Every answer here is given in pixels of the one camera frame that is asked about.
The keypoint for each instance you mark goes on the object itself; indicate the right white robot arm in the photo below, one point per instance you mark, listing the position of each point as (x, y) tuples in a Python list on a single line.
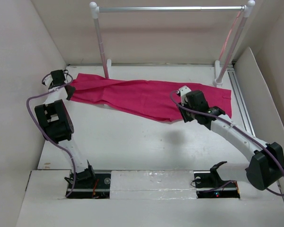
[(265, 161)]

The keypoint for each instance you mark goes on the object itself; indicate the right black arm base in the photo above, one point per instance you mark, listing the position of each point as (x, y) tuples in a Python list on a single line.
[(209, 185)]

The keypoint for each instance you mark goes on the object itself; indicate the pink plastic hanger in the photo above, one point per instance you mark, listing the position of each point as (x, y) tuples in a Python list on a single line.
[(228, 36)]

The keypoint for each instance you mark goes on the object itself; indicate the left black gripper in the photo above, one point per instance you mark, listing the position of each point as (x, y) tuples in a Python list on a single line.
[(70, 94)]

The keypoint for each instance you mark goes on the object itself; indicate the pink trousers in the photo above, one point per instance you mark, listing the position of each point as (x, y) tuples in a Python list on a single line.
[(145, 98)]

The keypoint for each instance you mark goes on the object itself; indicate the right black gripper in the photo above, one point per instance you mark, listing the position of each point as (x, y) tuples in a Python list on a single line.
[(186, 117)]

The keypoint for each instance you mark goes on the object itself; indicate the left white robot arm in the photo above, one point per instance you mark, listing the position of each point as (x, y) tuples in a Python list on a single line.
[(54, 119)]

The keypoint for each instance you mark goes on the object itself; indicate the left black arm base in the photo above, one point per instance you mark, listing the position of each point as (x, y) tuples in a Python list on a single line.
[(97, 189)]

